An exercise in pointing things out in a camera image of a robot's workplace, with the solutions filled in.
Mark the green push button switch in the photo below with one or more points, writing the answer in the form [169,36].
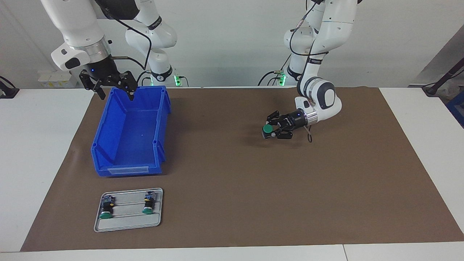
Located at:
[268,128]
[107,208]
[148,204]

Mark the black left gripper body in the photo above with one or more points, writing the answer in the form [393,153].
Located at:
[296,120]

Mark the black clamp object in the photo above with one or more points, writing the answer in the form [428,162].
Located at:
[7,92]

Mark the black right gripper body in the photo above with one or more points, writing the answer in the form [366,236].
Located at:
[103,74]

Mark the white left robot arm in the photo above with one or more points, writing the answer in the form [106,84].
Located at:
[326,29]

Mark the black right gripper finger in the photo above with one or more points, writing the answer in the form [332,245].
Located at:
[129,84]
[88,81]

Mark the blue plastic storage bin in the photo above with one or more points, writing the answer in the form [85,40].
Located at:
[127,145]

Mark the white power strip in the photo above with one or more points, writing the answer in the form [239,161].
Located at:
[54,79]

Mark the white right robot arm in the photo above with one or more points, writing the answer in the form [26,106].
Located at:
[72,21]

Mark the brown table mat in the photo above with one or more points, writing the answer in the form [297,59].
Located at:
[253,199]

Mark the blue frame object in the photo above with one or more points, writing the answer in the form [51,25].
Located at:
[457,108]

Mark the green lit base connector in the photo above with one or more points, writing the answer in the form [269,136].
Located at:
[177,79]
[282,78]

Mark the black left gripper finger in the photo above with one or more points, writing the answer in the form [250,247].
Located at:
[275,117]
[284,134]

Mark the silver metal tray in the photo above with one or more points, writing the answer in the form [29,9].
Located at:
[127,223]

